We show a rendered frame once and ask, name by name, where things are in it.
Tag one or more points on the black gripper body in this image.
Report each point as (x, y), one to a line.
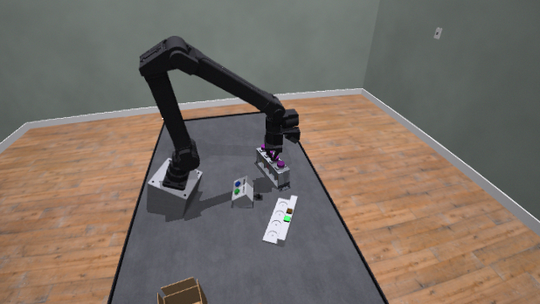
(268, 138)

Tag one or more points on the white tray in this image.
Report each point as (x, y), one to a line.
(279, 222)

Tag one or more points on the brown cardboard box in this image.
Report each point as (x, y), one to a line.
(179, 294)

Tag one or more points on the white button housing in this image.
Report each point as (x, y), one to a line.
(243, 193)

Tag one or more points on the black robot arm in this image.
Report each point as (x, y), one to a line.
(174, 51)

